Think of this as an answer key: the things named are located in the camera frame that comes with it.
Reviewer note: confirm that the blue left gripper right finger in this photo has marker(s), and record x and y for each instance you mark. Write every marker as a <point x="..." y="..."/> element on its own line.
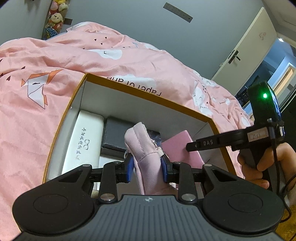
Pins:
<point x="164" y="165"/>

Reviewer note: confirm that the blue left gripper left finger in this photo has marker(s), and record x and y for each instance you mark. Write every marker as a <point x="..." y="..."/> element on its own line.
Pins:
<point x="129" y="164"/>

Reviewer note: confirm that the pink mini backpack pouch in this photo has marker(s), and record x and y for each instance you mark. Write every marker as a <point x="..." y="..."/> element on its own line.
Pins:
<point x="147" y="162"/>

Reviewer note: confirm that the white bedroom door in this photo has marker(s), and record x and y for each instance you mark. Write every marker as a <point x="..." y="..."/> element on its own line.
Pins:
<point x="253" y="48"/>

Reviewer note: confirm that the person's right hand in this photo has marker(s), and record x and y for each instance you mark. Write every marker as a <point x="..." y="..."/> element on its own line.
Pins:
<point x="286" y="157"/>

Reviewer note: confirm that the pink notebook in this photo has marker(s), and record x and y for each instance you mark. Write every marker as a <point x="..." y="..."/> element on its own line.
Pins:
<point x="175" y="149"/>

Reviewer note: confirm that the black small box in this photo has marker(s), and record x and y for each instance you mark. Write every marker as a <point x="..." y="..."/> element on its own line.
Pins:
<point x="113" y="140"/>

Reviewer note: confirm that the white flat box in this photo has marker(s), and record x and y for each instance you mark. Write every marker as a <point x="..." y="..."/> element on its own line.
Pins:
<point x="108" y="159"/>

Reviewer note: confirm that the illustrated card box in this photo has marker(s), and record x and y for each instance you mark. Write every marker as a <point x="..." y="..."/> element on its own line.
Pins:
<point x="156" y="136"/>

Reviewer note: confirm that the white glasses case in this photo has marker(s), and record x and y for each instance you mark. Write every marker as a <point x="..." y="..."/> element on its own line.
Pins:
<point x="85" y="142"/>

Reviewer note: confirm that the orange cardboard storage box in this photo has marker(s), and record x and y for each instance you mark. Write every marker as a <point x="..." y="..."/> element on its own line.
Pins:
<point x="108" y="98"/>

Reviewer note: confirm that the pink printed duvet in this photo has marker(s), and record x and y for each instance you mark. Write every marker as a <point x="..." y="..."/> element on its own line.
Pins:
<point x="38" y="79"/>

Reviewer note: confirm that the black door handle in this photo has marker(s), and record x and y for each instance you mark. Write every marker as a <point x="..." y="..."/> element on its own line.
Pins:
<point x="233" y="57"/>

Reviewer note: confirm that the grey wall socket strip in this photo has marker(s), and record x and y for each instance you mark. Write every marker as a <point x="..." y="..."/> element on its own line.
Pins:
<point x="171" y="8"/>

